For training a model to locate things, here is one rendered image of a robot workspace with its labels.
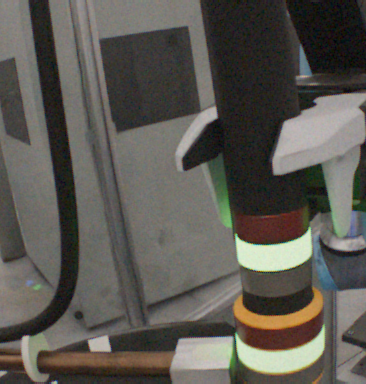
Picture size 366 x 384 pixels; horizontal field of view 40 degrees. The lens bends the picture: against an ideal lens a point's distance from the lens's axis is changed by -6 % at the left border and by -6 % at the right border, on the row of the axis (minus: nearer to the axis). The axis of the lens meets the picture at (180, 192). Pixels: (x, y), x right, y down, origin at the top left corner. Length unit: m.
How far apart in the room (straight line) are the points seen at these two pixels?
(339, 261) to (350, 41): 0.72
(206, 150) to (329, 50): 0.14
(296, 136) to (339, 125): 0.02
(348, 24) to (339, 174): 0.12
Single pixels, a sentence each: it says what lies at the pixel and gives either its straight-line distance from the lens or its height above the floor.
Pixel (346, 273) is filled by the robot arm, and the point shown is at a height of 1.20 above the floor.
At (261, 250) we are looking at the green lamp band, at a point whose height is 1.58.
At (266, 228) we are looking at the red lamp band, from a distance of 0.22.
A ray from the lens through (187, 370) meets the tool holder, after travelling 0.26.
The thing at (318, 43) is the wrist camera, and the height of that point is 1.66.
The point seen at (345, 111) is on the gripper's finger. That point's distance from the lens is 0.22.
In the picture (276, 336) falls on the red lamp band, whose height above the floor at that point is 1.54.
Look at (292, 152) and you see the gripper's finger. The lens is 0.19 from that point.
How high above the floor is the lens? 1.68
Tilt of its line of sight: 17 degrees down
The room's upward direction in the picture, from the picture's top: 9 degrees counter-clockwise
